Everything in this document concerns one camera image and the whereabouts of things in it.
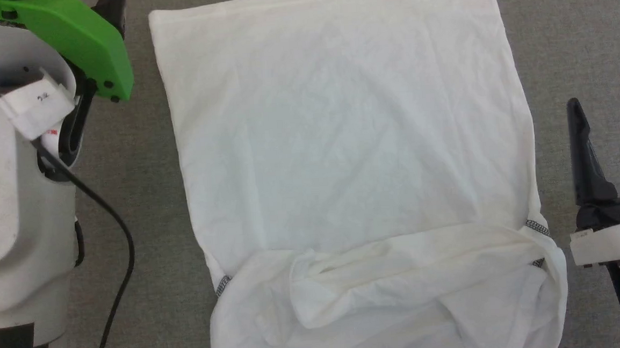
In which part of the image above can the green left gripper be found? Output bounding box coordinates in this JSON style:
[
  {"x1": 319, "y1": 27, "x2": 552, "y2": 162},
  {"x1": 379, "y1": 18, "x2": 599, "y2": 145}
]
[{"x1": 0, "y1": 0, "x2": 135, "y2": 111}]

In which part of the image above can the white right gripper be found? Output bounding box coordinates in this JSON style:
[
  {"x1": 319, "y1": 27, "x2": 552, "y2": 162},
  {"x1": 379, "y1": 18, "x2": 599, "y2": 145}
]
[{"x1": 560, "y1": 89, "x2": 620, "y2": 268}]

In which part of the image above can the white shirt with grey stitching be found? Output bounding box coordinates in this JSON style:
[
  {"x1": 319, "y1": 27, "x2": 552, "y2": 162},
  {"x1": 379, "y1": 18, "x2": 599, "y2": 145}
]
[{"x1": 147, "y1": 0, "x2": 573, "y2": 348}]

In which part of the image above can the grey fabric sofa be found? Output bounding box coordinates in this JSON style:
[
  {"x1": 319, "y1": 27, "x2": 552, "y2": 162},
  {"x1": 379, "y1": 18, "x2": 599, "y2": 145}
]
[{"x1": 46, "y1": 0, "x2": 620, "y2": 348}]

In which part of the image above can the white paper cable label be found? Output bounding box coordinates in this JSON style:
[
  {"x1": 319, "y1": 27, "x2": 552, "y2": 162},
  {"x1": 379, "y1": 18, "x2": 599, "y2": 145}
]
[{"x1": 0, "y1": 69, "x2": 80, "y2": 143}]

